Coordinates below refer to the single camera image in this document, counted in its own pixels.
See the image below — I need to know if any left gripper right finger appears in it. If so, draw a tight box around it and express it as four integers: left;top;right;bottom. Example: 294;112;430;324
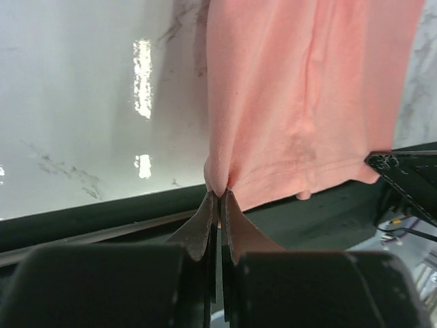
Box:
220;190;285;323

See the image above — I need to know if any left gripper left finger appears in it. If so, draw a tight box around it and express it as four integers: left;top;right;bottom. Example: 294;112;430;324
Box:
167;191;219;327

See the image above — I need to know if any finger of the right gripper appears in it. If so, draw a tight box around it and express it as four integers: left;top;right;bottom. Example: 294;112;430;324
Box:
365;150;436;226

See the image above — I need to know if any salmon pink t shirt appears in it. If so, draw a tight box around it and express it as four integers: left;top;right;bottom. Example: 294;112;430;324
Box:
204;1;424;210

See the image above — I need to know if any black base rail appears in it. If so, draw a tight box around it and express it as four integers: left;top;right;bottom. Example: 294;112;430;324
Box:
0;141;437;264

